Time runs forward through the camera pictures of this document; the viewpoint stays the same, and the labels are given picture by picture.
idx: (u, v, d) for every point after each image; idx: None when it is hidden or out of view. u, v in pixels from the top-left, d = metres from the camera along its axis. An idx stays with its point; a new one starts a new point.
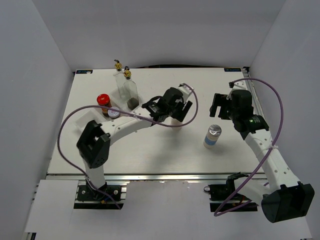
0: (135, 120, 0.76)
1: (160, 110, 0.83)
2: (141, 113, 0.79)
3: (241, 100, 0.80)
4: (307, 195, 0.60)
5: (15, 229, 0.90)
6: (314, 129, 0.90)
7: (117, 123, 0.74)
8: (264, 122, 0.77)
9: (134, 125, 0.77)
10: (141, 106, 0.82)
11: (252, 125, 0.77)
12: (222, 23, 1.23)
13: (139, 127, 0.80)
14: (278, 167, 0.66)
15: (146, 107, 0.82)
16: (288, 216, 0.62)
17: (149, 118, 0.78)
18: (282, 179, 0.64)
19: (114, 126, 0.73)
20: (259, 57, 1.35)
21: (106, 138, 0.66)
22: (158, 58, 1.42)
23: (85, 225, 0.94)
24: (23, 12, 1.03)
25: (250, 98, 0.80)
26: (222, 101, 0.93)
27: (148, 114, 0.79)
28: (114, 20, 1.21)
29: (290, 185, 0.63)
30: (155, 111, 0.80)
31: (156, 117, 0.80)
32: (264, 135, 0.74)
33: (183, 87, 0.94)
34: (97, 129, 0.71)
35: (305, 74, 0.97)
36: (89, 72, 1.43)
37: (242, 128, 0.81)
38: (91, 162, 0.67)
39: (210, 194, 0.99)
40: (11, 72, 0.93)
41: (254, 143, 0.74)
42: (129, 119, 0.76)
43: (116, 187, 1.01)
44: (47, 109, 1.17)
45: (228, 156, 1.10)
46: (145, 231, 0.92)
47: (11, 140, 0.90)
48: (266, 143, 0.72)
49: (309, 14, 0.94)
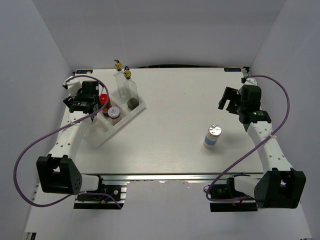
0: (75, 126, 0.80)
1: (88, 102, 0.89)
2: (76, 116, 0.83)
3: (250, 92, 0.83)
4: (298, 180, 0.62)
5: (15, 229, 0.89)
6: (314, 128, 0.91)
7: (62, 142, 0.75)
8: (267, 115, 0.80)
9: (77, 132, 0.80)
10: (71, 111, 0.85)
11: (254, 117, 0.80)
12: (222, 24, 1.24)
13: (82, 130, 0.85)
14: (273, 153, 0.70)
15: (74, 109, 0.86)
16: (280, 204, 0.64)
17: (84, 116, 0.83)
18: (274, 163, 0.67)
19: (64, 146, 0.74)
20: (258, 57, 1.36)
21: (65, 161, 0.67)
22: (158, 58, 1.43)
23: (85, 224, 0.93)
24: (23, 11, 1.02)
25: (259, 93, 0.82)
26: (231, 97, 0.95)
27: (82, 113, 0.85)
28: (115, 20, 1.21)
29: (282, 170, 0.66)
30: (86, 105, 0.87)
31: (91, 110, 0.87)
32: (266, 126, 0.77)
33: (70, 84, 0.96)
34: (50, 160, 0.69)
35: (305, 74, 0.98)
36: (89, 72, 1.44)
37: (245, 119, 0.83)
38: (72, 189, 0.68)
39: (210, 193, 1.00)
40: (11, 71, 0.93)
41: (254, 132, 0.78)
42: (69, 130, 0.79)
43: (116, 187, 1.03)
44: (47, 109, 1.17)
45: (228, 156, 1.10)
46: (145, 231, 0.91)
47: (11, 140, 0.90)
48: (266, 132, 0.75)
49: (308, 15, 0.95)
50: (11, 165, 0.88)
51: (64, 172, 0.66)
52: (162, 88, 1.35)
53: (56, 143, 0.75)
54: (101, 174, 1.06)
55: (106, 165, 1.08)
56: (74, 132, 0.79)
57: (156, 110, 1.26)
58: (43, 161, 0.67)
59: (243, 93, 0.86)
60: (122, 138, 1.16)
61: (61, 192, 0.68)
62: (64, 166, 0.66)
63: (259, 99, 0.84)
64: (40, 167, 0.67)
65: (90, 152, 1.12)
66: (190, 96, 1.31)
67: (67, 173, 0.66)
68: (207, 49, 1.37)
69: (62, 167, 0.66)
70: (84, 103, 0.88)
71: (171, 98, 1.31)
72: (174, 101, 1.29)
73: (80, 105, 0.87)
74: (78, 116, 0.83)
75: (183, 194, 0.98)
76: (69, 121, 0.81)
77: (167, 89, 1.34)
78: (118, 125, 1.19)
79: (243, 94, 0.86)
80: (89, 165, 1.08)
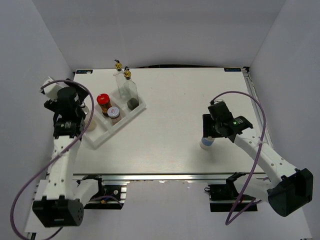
0: (65, 157, 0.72)
1: (72, 123, 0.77)
2: (62, 143, 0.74)
3: (216, 108, 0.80)
4: (307, 179, 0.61)
5: (15, 230, 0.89)
6: (314, 128, 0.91)
7: (54, 179, 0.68)
8: (247, 121, 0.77)
9: (68, 163, 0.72)
10: (55, 137, 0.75)
11: (236, 126, 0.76)
12: (222, 24, 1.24)
13: (74, 154, 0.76)
14: (273, 160, 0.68)
15: (58, 134, 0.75)
16: (298, 205, 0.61)
17: (72, 141, 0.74)
18: (280, 171, 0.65)
19: (57, 184, 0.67)
20: (258, 57, 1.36)
21: (64, 200, 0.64)
22: (159, 57, 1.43)
23: (85, 225, 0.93)
24: (23, 11, 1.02)
25: (225, 105, 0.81)
26: (208, 122, 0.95)
27: (68, 138, 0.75)
28: (116, 20, 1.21)
29: (289, 175, 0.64)
30: (71, 128, 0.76)
31: (78, 130, 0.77)
32: (252, 133, 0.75)
33: (47, 88, 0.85)
34: (46, 203, 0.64)
35: (305, 73, 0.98)
36: (89, 72, 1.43)
37: (228, 131, 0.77)
38: (75, 222, 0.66)
39: (210, 194, 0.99)
40: (11, 71, 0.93)
41: (243, 142, 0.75)
42: (59, 163, 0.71)
43: (116, 187, 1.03)
44: (47, 109, 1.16)
45: (228, 155, 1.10)
46: (145, 231, 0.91)
47: (11, 140, 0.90)
48: (255, 139, 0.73)
49: (309, 14, 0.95)
50: (11, 165, 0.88)
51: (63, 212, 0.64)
52: (162, 88, 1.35)
53: (48, 182, 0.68)
54: (101, 174, 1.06)
55: (106, 165, 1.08)
56: (64, 164, 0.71)
57: (156, 110, 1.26)
58: (38, 206, 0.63)
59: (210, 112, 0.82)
60: (122, 138, 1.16)
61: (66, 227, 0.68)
62: (62, 207, 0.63)
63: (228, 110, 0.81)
64: (38, 212, 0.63)
65: (90, 152, 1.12)
66: (190, 96, 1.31)
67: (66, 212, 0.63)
68: (207, 49, 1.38)
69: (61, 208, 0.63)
70: (68, 123, 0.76)
71: (171, 98, 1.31)
72: (173, 101, 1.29)
73: (65, 130, 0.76)
74: (64, 141, 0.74)
75: (183, 194, 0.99)
76: (57, 150, 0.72)
77: (167, 89, 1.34)
78: (118, 124, 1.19)
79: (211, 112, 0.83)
80: (89, 166, 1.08)
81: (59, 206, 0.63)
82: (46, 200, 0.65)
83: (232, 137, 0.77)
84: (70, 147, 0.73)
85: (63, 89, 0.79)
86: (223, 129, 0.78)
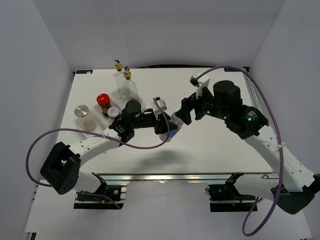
0: (104, 140, 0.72)
1: (126, 129, 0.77)
2: (109, 132, 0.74)
3: (229, 97, 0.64)
4: None
5: (15, 230, 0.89)
6: (314, 129, 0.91)
7: (86, 143, 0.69)
8: (262, 116, 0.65)
9: (102, 145, 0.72)
10: (108, 127, 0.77)
11: (252, 124, 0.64)
12: (222, 24, 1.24)
13: (107, 148, 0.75)
14: (292, 168, 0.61)
15: (113, 127, 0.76)
16: None
17: (117, 138, 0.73)
18: (301, 180, 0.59)
19: (84, 147, 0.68)
20: (258, 57, 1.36)
21: (76, 159, 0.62)
22: (159, 57, 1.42)
23: (85, 224, 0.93)
24: (23, 11, 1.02)
25: (238, 92, 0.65)
26: (192, 104, 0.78)
27: (116, 133, 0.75)
28: (115, 20, 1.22)
29: (309, 184, 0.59)
30: (121, 132, 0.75)
31: (124, 137, 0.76)
32: (269, 133, 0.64)
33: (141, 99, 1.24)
34: (65, 150, 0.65)
35: (304, 74, 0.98)
36: (89, 72, 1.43)
37: (241, 128, 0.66)
38: (59, 188, 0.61)
39: (210, 194, 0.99)
40: (11, 71, 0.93)
41: (260, 145, 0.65)
42: (98, 139, 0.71)
43: (116, 187, 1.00)
44: (47, 109, 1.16)
45: (228, 156, 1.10)
46: (144, 231, 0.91)
47: (11, 140, 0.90)
48: (274, 142, 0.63)
49: (308, 15, 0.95)
50: (11, 165, 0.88)
51: (66, 168, 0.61)
52: (162, 89, 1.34)
53: (80, 141, 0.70)
54: (101, 174, 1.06)
55: (107, 165, 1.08)
56: (100, 143, 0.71)
57: None
58: (59, 146, 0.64)
59: (219, 98, 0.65)
60: None
61: (50, 184, 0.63)
62: (69, 164, 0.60)
63: (240, 97, 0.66)
64: (54, 148, 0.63)
65: None
66: None
67: (67, 171, 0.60)
68: (207, 49, 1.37)
69: (70, 162, 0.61)
70: (122, 128, 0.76)
71: (171, 98, 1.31)
72: (173, 101, 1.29)
73: (118, 129, 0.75)
74: (112, 134, 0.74)
75: (183, 194, 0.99)
76: (102, 132, 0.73)
77: (167, 89, 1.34)
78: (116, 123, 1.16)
79: (220, 99, 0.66)
80: (90, 168, 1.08)
81: (71, 159, 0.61)
82: (66, 148, 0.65)
83: (244, 136, 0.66)
84: (112, 138, 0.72)
85: (137, 102, 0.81)
86: (235, 126, 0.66)
